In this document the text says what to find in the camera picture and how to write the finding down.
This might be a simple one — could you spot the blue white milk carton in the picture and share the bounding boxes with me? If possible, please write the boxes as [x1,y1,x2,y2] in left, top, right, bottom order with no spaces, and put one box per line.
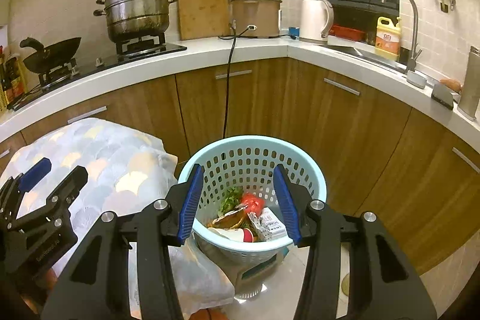
[247,207,287,242]

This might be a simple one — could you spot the red white paper cup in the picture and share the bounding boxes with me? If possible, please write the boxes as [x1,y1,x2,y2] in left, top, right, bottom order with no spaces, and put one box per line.
[208,227,256,243]

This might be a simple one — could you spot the red plastic bag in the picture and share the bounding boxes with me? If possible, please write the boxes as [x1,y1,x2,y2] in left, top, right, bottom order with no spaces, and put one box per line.
[240,193,264,217]

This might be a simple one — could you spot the green leafy vegetable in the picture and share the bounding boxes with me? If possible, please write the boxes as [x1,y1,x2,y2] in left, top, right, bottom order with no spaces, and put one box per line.
[217,186,243,216]

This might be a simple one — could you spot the steel kitchen faucet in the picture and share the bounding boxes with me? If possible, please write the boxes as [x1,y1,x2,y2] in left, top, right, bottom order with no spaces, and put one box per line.
[381,0,429,89]

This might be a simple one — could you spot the patterned table cloth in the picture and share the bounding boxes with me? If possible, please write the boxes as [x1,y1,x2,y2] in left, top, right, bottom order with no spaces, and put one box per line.
[1,118,234,319]

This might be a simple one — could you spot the dark sauce bottle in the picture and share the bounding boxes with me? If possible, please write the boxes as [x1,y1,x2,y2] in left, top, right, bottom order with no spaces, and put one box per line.
[1,54,26,110]

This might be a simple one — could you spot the black wok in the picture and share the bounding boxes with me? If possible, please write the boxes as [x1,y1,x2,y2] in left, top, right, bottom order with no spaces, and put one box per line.
[19,37,81,74]

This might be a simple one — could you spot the wooden lower cabinets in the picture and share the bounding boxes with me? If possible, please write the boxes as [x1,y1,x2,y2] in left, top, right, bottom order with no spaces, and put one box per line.
[1,58,479,273]

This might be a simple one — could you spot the light blue perforated basket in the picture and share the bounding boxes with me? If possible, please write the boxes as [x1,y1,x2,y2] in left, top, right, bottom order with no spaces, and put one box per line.
[178,135,327,265]

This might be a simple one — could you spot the black gas stove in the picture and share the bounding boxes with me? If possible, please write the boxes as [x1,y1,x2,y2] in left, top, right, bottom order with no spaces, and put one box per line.
[12,34,187,111]

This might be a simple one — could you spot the steel cylinder container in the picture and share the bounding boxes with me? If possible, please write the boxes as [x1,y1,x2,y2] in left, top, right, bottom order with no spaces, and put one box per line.
[457,46,480,121]

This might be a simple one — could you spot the stainless steel steamer pot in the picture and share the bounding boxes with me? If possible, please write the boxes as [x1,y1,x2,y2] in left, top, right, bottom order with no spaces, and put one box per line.
[93,0,177,43]

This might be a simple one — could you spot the yellow detergent bottle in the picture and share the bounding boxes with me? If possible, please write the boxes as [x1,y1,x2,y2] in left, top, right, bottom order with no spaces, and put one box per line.
[375,16,401,62]

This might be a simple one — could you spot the wooden cutting board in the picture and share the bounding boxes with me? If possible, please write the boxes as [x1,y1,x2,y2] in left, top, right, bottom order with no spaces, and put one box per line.
[178,0,230,40]

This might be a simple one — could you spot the brown rice cooker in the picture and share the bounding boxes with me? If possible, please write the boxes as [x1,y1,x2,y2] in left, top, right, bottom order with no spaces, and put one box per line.
[231,0,281,38]

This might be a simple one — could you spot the white electric kettle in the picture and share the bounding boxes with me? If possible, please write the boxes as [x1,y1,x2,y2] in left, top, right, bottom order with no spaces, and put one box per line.
[299,0,335,46]

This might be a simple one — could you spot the black power cable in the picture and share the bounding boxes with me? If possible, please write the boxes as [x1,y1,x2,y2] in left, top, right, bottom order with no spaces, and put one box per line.
[218,25,258,139]

